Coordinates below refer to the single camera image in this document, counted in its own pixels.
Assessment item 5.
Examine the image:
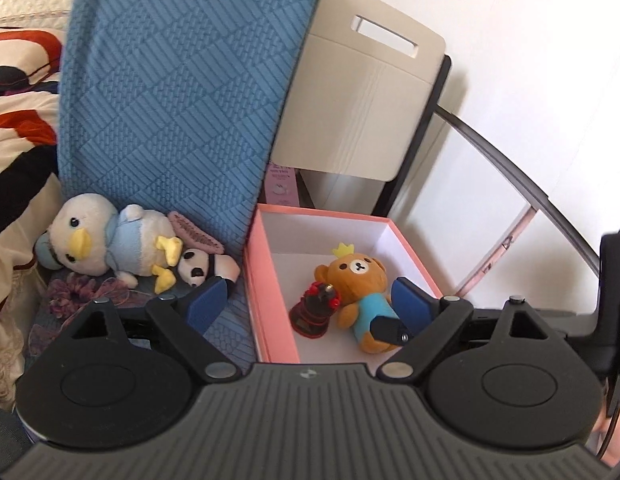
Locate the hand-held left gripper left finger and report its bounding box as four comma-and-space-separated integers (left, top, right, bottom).
70, 277, 242, 382

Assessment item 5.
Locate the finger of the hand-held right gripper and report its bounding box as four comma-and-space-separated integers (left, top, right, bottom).
527, 307, 601, 342

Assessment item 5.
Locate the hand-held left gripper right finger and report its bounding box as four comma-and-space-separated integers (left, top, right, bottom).
376, 276, 558, 381

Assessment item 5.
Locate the pink box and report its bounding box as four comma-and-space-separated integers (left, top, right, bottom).
242, 203, 444, 365

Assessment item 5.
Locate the pink fluffy hair clip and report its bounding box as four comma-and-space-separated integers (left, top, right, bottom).
166, 211, 225, 256

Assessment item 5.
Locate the white and blue duck plush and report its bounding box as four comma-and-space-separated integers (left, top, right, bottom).
34, 192, 185, 295

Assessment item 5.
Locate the small panda plush toy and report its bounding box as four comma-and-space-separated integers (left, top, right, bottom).
177, 247, 241, 289

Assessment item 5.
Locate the small black object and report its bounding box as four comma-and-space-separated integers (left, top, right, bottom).
368, 316, 410, 348

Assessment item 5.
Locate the brown bear plush toy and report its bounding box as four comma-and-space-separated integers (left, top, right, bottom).
314, 242, 406, 355

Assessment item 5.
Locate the pink box lid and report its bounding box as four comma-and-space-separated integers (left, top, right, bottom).
405, 170, 542, 301

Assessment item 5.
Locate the black and red toy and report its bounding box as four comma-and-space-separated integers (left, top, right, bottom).
289, 282, 341, 339

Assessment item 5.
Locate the small pink carton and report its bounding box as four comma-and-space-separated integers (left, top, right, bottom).
264, 160, 299, 207

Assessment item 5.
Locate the black curved metal bar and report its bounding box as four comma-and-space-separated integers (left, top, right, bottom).
434, 104, 602, 277

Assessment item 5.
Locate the cream fluffy cloth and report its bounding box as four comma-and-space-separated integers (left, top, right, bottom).
0, 232, 43, 411

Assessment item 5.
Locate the blue quilted chair cushion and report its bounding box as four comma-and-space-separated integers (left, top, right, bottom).
32, 0, 321, 376

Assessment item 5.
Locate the striped blanket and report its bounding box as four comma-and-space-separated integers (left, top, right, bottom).
0, 27, 66, 273

